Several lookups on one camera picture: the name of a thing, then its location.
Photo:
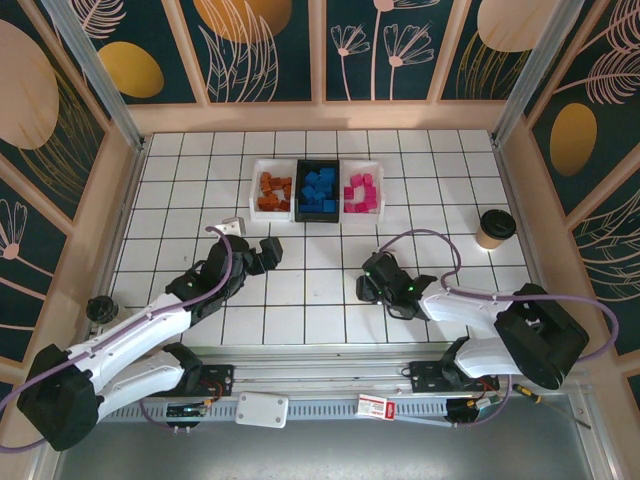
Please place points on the white plastic bin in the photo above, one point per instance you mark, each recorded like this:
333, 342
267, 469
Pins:
270, 216
362, 218

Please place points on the blue lego brick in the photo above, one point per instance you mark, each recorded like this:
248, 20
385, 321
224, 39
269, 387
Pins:
320, 196
329, 205
326, 185
313, 177
327, 174
315, 206
308, 192
303, 206

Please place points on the black plastic bin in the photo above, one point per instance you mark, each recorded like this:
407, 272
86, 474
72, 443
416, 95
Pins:
317, 217

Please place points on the pink lego brick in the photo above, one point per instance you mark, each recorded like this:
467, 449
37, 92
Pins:
368, 178
361, 206
356, 179
349, 190
372, 190
371, 201
350, 206

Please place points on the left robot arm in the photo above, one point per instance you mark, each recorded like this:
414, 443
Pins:
140, 330

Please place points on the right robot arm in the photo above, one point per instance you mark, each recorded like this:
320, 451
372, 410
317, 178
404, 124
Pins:
470, 305

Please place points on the red and white card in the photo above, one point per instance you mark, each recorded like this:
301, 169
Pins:
375, 406

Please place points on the paper coffee cup black lid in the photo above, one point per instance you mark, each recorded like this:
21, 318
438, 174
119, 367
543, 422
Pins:
496, 227

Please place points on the black round knob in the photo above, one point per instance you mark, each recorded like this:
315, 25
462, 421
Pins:
101, 307

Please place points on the white plastic box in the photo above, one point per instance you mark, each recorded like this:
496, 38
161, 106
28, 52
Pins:
262, 410

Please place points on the grey metal tray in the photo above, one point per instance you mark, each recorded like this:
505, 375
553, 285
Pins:
320, 450

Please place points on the yellow black screwdriver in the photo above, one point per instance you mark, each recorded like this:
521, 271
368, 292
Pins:
530, 395

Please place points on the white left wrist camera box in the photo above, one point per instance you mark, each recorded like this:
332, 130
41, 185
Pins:
234, 225

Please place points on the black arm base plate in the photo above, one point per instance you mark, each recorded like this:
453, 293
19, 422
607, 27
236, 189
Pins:
425, 377
222, 375

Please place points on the aluminium mounting rail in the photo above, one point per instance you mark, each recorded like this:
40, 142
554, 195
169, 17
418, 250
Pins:
320, 372

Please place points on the aluminium frame post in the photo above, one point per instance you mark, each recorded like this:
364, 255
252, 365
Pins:
97, 75
535, 75

